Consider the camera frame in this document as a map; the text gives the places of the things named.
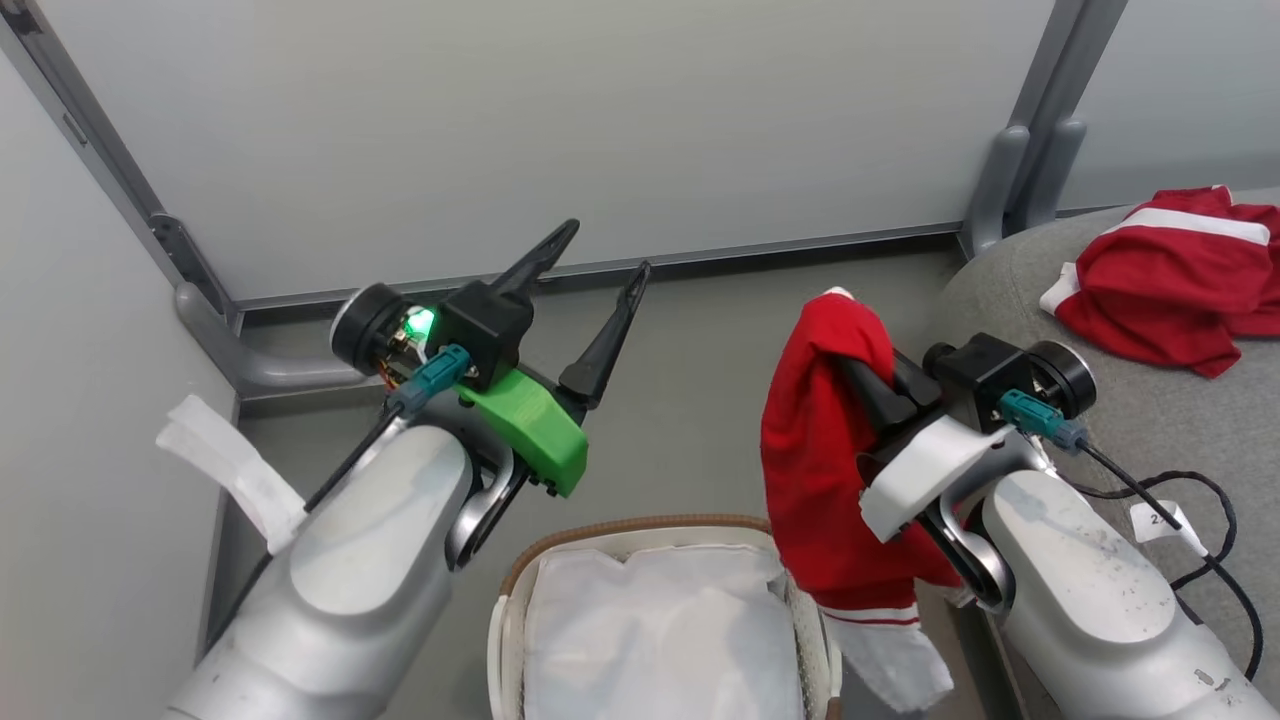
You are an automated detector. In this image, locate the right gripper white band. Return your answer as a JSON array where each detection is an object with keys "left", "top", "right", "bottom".
[{"left": 845, "top": 335, "right": 1097, "bottom": 544}]

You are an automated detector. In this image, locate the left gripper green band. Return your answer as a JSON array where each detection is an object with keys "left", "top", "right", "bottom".
[{"left": 330, "top": 218, "right": 651, "bottom": 498}]

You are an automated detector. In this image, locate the red garment with white cuff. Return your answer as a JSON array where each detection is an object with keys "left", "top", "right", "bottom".
[{"left": 760, "top": 287, "right": 966, "bottom": 713}]

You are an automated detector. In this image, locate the red jersey with white stripe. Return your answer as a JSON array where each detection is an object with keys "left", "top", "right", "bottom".
[{"left": 1040, "top": 185, "right": 1280, "bottom": 379}]

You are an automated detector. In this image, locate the grey fabric sofa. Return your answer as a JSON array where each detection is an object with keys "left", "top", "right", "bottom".
[{"left": 935, "top": 190, "right": 1280, "bottom": 720}]

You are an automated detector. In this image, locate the white laundry basket brown rim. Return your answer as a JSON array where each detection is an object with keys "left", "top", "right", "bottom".
[{"left": 487, "top": 515, "right": 843, "bottom": 720}]

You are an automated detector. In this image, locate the grey partition foot bar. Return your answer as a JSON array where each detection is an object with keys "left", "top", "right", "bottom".
[{"left": 175, "top": 283, "right": 373, "bottom": 391}]

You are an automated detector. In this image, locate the white tape strip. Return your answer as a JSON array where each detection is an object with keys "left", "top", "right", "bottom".
[{"left": 157, "top": 395, "right": 306, "bottom": 554}]

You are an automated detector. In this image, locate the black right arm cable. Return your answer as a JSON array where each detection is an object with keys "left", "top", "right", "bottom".
[{"left": 1000, "top": 390, "right": 1266, "bottom": 681}]

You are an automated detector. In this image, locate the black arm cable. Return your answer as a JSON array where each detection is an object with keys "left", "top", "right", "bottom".
[
  {"left": 205, "top": 345, "right": 471, "bottom": 641},
  {"left": 1000, "top": 390, "right": 1266, "bottom": 681}
]

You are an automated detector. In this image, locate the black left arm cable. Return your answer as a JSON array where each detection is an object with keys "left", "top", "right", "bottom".
[{"left": 205, "top": 345, "right": 471, "bottom": 641}]

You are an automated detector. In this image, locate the grey partition bottom rail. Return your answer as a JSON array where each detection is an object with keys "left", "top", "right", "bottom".
[{"left": 235, "top": 225, "right": 966, "bottom": 313}]

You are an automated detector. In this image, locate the white paper cable tag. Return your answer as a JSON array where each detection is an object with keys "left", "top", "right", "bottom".
[{"left": 1130, "top": 500, "right": 1209, "bottom": 557}]

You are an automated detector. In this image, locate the grey partition corner post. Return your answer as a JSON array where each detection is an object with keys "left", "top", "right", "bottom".
[{"left": 0, "top": 0, "right": 239, "bottom": 323}]

